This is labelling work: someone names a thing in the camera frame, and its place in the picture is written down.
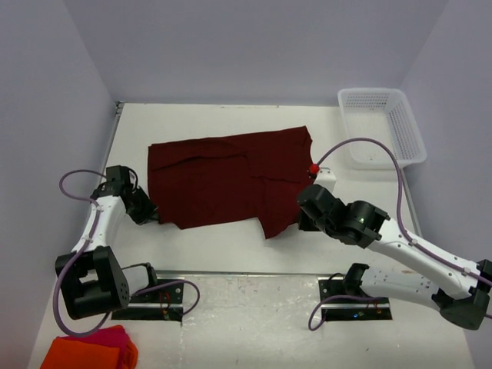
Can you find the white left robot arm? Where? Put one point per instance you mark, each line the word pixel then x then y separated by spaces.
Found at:
pixel 90 279

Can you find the orange folded t-shirt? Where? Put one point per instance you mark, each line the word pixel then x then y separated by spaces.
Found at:
pixel 72 352

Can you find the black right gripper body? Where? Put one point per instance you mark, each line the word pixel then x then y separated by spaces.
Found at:
pixel 305 222

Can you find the dark red t-shirt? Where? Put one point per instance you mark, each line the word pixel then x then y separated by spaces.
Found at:
pixel 208 181

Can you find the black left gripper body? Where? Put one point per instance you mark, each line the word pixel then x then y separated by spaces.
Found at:
pixel 138 209

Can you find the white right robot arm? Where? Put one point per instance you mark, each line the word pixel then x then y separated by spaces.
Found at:
pixel 455 287

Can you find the pink folded t-shirt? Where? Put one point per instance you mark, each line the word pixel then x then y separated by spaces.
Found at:
pixel 114 336

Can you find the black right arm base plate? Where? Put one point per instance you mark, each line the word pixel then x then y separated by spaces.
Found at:
pixel 346 309

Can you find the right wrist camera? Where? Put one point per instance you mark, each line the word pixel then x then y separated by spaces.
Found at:
pixel 322 176

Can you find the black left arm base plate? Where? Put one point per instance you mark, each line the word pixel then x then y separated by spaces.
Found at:
pixel 162 305

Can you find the white plastic basket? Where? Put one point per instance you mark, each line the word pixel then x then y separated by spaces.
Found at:
pixel 383 114

